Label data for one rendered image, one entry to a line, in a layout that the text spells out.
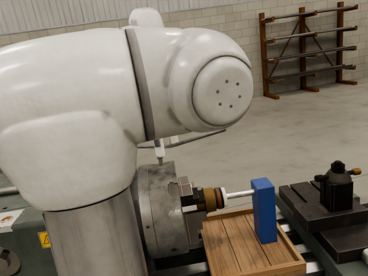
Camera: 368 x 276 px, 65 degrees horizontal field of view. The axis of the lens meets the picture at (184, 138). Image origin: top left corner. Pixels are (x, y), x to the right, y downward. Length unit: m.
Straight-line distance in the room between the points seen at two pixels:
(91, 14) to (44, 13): 1.01
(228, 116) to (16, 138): 0.20
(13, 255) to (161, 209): 0.39
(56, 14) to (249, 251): 7.05
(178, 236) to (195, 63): 0.70
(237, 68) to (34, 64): 0.19
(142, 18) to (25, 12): 6.92
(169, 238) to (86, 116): 0.67
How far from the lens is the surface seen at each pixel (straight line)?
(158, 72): 0.29
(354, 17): 9.64
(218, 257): 1.10
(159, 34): 0.31
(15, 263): 0.90
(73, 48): 0.30
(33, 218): 0.82
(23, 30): 7.68
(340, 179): 1.04
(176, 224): 0.89
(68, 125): 0.29
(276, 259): 1.09
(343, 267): 1.03
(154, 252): 0.96
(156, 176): 0.92
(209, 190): 1.01
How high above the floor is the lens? 1.60
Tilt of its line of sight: 18 degrees down
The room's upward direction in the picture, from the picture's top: 9 degrees counter-clockwise
